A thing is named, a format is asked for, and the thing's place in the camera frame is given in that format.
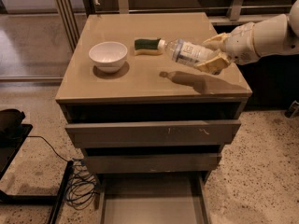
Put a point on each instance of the grey top drawer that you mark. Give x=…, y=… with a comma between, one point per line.
x=153, y=134

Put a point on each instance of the green yellow sponge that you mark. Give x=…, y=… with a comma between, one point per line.
x=145, y=46

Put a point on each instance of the grey bottom drawer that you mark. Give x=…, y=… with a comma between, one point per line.
x=153, y=199

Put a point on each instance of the clear plastic water bottle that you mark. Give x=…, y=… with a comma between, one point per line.
x=185, y=52

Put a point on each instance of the grey drawer cabinet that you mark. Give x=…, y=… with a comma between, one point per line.
x=147, y=88

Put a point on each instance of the small dark floor object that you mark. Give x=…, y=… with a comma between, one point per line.
x=293, y=110

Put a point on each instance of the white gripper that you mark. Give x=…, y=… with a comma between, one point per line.
x=240, y=44

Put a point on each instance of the grey middle drawer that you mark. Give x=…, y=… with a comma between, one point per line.
x=152, y=163

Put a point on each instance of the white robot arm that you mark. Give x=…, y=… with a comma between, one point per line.
x=278, y=35

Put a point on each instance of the grey drawer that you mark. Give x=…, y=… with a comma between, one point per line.
x=152, y=163
x=153, y=199
x=153, y=134

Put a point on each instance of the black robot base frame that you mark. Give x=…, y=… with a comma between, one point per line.
x=13, y=133

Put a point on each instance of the white ceramic bowl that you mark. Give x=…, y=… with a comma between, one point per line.
x=108, y=57

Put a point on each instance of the metal railing shelf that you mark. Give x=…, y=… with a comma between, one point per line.
x=219, y=11

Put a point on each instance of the metal window frame posts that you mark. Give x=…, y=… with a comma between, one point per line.
x=66, y=13

